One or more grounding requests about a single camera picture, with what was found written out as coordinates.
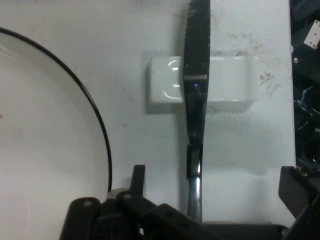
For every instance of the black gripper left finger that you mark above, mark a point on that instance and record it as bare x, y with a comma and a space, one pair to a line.
140, 210

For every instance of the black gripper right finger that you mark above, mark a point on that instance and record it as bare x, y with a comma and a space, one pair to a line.
305, 197

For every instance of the silver table knife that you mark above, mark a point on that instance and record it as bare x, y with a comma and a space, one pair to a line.
196, 100

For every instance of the white plate with black rim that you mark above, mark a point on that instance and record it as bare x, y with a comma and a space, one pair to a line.
45, 130

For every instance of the white ceramic cutlery rest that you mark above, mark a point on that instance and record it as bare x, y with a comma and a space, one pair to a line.
230, 82

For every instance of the white perforated bracket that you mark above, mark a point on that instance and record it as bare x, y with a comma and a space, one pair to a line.
312, 36

